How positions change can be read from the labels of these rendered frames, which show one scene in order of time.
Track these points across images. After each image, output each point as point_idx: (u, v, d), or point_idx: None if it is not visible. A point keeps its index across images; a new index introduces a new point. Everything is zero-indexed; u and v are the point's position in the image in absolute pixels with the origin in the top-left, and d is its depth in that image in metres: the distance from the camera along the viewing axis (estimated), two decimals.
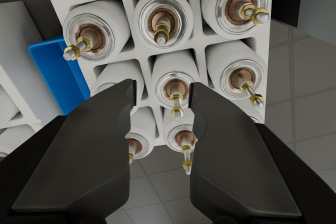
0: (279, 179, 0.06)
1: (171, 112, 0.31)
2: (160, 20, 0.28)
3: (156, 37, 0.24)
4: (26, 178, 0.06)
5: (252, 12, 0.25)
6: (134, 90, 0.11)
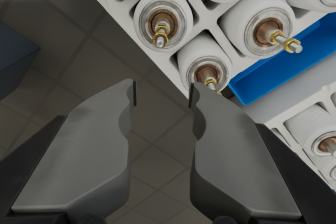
0: (279, 179, 0.06)
1: None
2: None
3: None
4: (26, 178, 0.06)
5: None
6: (134, 90, 0.11)
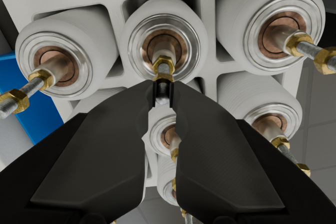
0: (261, 173, 0.06)
1: (173, 183, 0.21)
2: (161, 50, 0.18)
3: None
4: (45, 172, 0.06)
5: (313, 51, 0.15)
6: (154, 92, 0.11)
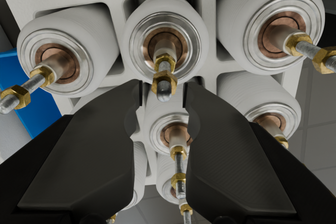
0: (273, 177, 0.06)
1: (172, 181, 0.21)
2: (161, 48, 0.18)
3: None
4: (32, 176, 0.06)
5: (312, 51, 0.15)
6: (140, 91, 0.11)
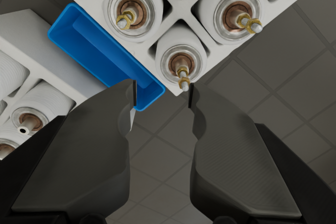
0: (279, 179, 0.06)
1: None
2: None
3: None
4: (26, 178, 0.06)
5: None
6: (134, 90, 0.11)
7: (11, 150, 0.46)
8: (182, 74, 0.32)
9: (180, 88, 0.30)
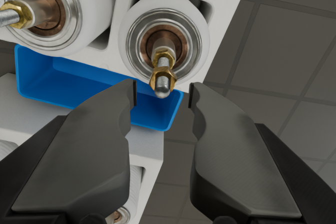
0: (279, 179, 0.06)
1: None
2: None
3: None
4: (26, 178, 0.06)
5: None
6: (134, 90, 0.11)
7: None
8: None
9: (175, 77, 0.14)
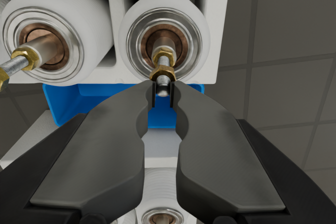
0: (262, 173, 0.06)
1: None
2: None
3: None
4: (45, 173, 0.06)
5: None
6: (153, 92, 0.11)
7: None
8: None
9: (158, 67, 0.14)
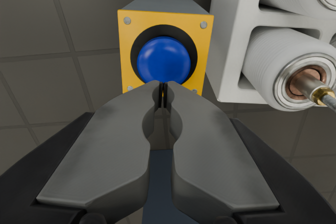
0: (256, 172, 0.06)
1: None
2: None
3: None
4: (51, 171, 0.06)
5: None
6: (160, 92, 0.11)
7: None
8: None
9: None
